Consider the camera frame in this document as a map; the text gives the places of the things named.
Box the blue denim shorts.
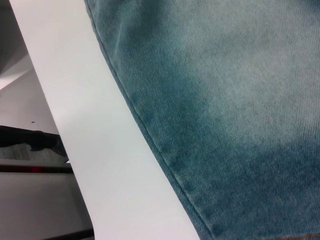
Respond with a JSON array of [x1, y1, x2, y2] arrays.
[[83, 0, 320, 240]]

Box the black background object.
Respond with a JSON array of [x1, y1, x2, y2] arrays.
[[0, 124, 69, 164]]

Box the dark rail with red light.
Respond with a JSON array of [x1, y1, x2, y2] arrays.
[[0, 163, 74, 174]]

